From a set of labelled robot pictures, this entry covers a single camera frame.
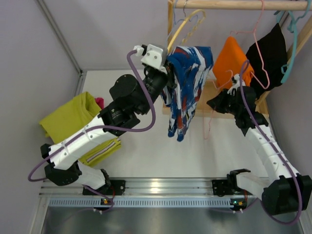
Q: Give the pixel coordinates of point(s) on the pink hanger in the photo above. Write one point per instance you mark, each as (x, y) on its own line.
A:
(218, 88)
(253, 32)

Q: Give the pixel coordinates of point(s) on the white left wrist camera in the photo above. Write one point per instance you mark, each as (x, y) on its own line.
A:
(153, 56)

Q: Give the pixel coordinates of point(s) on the teal hanger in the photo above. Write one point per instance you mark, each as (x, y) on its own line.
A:
(291, 48)

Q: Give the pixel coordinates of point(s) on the magenta cloth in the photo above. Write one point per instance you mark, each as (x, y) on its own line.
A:
(100, 102)

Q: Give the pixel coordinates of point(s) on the yellow-green trousers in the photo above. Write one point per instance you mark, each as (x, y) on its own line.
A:
(71, 117)

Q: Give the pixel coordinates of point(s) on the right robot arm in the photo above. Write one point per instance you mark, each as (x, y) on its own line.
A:
(286, 189)

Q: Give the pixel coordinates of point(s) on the wooden clothes rack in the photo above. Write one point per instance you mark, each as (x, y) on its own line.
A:
(260, 104)

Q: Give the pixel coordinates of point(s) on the light blue hanger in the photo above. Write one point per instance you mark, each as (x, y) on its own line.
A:
(174, 22)

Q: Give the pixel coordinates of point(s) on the slotted grey cable duct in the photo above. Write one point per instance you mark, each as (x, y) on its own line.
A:
(148, 202)

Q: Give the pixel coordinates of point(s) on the orange trousers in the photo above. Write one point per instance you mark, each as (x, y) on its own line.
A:
(232, 58)

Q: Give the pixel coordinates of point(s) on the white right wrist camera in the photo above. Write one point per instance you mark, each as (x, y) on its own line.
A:
(236, 83)

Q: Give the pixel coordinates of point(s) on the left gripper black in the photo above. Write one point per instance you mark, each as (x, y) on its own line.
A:
(168, 78)

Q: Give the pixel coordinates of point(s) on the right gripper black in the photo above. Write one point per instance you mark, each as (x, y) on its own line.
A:
(220, 103)

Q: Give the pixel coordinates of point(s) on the blue patterned trousers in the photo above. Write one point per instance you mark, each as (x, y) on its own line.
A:
(191, 66)

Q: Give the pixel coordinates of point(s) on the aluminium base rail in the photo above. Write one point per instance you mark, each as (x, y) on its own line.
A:
(173, 186)

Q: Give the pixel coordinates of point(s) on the yellow hanger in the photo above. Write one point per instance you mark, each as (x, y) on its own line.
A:
(186, 28)

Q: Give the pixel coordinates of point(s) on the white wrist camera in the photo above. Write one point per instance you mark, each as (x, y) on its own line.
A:
(153, 56)
(236, 83)

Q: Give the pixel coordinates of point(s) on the black trousers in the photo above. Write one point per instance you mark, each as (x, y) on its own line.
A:
(273, 50)

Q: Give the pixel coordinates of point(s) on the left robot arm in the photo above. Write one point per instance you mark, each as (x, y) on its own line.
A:
(132, 110)

